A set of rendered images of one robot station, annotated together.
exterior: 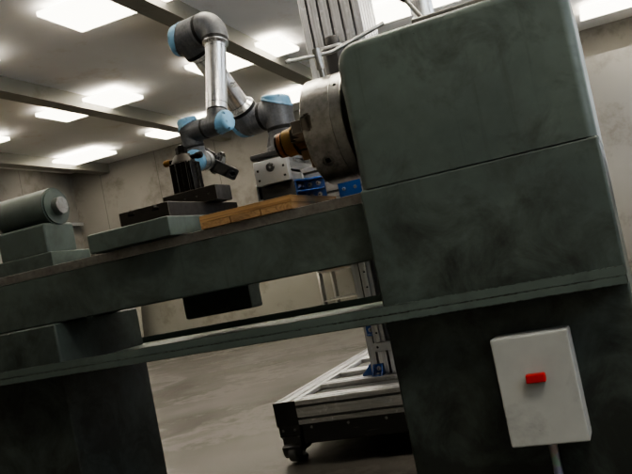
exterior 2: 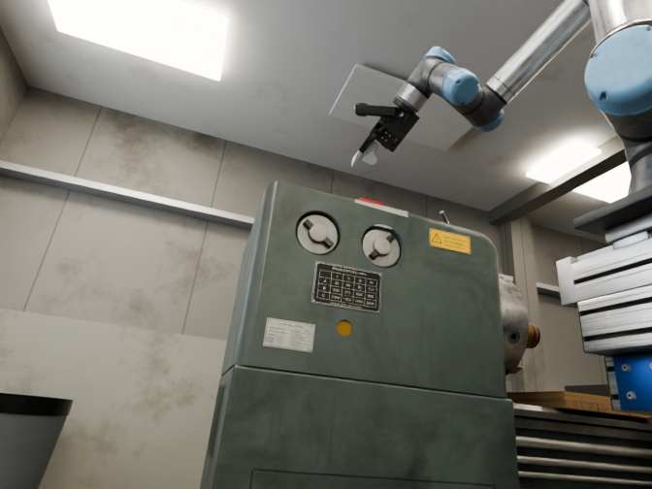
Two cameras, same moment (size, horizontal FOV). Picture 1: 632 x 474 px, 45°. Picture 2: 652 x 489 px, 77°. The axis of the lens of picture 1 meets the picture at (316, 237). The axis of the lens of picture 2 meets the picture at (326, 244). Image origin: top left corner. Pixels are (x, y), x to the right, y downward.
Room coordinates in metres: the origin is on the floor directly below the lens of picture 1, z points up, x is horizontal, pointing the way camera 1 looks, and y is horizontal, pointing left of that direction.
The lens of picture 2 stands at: (2.90, -1.22, 0.80)
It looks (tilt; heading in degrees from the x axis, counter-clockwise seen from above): 22 degrees up; 143
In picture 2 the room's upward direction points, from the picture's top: 6 degrees clockwise
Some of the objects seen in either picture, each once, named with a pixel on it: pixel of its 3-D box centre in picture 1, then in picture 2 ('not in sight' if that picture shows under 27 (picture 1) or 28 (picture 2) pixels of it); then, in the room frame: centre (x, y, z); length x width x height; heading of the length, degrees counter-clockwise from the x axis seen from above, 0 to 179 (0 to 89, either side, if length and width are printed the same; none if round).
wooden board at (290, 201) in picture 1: (272, 212); (557, 405); (2.32, 0.12, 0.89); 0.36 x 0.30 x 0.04; 158
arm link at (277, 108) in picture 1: (276, 111); not in sight; (2.96, 0.05, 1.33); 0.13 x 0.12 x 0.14; 59
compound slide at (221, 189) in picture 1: (197, 197); not in sight; (2.51, 0.36, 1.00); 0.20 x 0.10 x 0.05; 68
